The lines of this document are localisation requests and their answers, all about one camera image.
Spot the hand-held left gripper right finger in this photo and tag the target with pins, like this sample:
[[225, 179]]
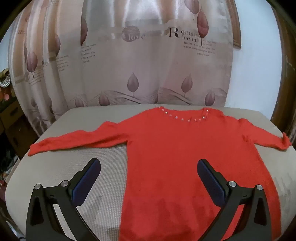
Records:
[[211, 183]]

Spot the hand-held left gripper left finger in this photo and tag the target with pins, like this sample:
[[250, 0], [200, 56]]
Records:
[[86, 180]]

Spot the red beaded-neck sweater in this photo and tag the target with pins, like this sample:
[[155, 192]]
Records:
[[173, 150]]

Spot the beige textured table cover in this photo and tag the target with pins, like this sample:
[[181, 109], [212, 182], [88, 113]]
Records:
[[69, 162]]

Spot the brown wooden cabinet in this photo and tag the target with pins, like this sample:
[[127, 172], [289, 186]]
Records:
[[11, 125]]

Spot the shiny metallic ornament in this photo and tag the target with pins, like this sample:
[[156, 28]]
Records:
[[4, 78]]

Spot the beige leaf-print curtain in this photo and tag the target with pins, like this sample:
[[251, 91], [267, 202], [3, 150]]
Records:
[[138, 58]]

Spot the brown wooden door frame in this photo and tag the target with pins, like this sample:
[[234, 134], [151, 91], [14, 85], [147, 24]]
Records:
[[286, 92]]

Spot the brown wooden window frame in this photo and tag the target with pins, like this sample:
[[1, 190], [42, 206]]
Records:
[[238, 34]]

